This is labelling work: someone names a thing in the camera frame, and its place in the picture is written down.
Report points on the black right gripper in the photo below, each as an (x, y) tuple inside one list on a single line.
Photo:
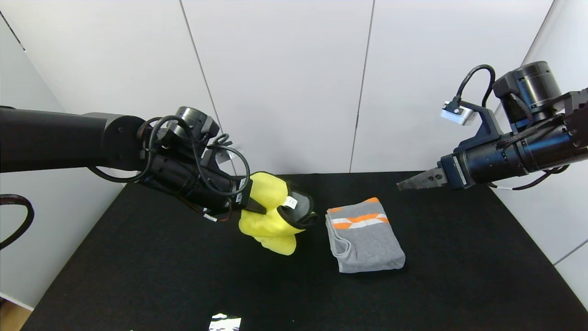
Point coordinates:
[(452, 172)]

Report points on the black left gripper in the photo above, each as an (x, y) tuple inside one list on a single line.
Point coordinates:
[(242, 192)]

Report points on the yellow microfibre towel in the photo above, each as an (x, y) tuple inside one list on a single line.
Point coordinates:
[(271, 216)]

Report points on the grey towel with orange marks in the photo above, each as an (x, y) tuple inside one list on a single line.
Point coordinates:
[(363, 239)]

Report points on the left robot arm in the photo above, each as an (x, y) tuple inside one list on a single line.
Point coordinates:
[(69, 138)]

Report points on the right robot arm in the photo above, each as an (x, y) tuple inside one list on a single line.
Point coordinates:
[(542, 101)]

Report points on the shiny silver foil piece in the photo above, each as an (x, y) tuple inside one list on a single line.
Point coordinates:
[(225, 322)]

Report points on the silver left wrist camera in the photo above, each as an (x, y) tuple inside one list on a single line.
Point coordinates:
[(227, 153)]

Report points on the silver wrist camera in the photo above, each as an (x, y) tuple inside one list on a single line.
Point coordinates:
[(227, 153), (458, 114)]

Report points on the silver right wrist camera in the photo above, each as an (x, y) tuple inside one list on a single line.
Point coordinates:
[(458, 114)]

